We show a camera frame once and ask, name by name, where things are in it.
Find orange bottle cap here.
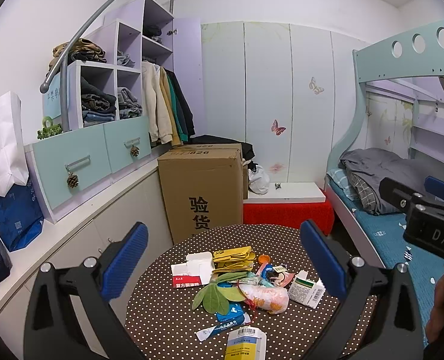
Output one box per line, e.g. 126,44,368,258
258,254,271,265

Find orange white patterned pouch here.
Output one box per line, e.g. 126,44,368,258
238,284,289,314

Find yellow paper bag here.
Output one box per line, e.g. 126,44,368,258
213,246,255,273

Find green felt leaf toy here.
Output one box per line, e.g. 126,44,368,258
191,271,248,315

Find blue sachet packet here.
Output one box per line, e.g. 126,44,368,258
196,313,250,342

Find green white medicine box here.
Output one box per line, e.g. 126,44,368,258
288,271,326,310

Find teal quilted bed mattress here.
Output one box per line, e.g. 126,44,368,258
326,168,444,346

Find red storage bench white top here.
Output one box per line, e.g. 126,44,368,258
243,182,335,236

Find brown polka-dot round table cover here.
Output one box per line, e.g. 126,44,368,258
125,225,339,359

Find red white medicine box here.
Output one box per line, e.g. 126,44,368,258
171,252,215,289

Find grey folded duvet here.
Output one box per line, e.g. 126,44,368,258
340,148,429,215

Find blue foil wrapper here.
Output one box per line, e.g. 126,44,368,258
216,301,244,323

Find white plastic bag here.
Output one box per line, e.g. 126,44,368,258
248,163,270,195

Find blue shopping bag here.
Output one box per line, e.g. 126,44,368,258
0,179,44,252

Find white yellow medicine box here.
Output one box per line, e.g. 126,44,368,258
224,326,267,360

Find large cardboard box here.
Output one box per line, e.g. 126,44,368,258
158,145,244,244

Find left teal drawer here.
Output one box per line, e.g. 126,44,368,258
31,125,111,209

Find teal drawer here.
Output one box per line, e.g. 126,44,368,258
103,116,151,173
31,125,111,209

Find right teal drawer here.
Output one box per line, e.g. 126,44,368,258
103,116,151,173

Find black clothes behind box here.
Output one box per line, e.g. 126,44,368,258
189,135,255,160

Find white paper bag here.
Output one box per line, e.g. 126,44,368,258
0,91,29,197

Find hanging jackets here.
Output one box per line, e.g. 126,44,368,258
142,61,195,146

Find purple cubby shelf unit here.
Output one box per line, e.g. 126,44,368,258
67,0,206,133

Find silver curved handrail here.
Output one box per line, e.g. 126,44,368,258
39,0,179,132

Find pink butterfly wall sticker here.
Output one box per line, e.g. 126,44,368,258
271,119,286,136

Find teal bunk bed frame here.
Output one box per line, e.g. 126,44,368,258
324,16,444,271

